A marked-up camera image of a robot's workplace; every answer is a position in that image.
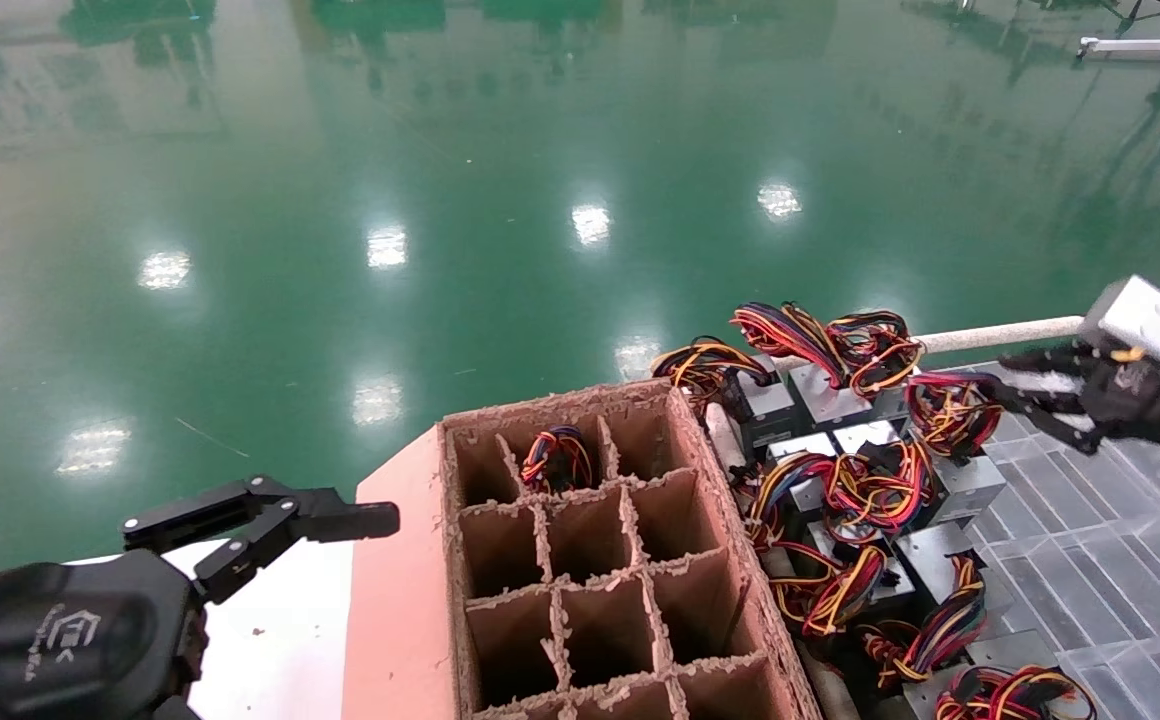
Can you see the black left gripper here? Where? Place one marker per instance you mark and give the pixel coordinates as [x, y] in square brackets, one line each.
[60, 650]

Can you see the brown cardboard divider box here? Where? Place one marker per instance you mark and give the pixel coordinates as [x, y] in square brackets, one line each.
[400, 600]

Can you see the white stand base bar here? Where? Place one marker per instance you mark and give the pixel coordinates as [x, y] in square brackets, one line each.
[1130, 46]

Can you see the clear plastic compartment tray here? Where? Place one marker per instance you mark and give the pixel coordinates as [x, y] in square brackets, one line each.
[1120, 560]

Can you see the long white frame rail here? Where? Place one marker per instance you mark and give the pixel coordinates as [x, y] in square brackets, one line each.
[1000, 335]

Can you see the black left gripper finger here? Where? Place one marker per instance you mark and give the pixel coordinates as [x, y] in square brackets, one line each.
[353, 521]

